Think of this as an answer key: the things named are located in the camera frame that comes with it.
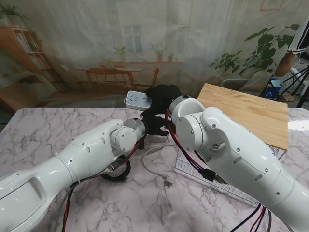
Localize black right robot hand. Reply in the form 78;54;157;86
144;84;183;116

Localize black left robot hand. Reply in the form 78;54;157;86
140;111;170;136

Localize white power strip with cord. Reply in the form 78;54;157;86
124;90;175;187

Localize white wire mesh drawer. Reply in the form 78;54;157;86
174;147;263;206

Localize printed scenery backdrop cloth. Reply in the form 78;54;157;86
0;0;301;108

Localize blue bag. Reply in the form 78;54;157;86
262;78;283;100

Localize person in striped shorts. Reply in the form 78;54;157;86
274;23;309;80

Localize black tripod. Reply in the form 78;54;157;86
277;64;309;108

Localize right arm red black cables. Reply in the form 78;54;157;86
166;110;273;232

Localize arm red black cables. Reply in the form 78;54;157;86
166;110;273;232
54;140;145;232

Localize black coiled cable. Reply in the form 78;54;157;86
101;160;131;182

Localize left arm red black cables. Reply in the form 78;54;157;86
54;140;145;232

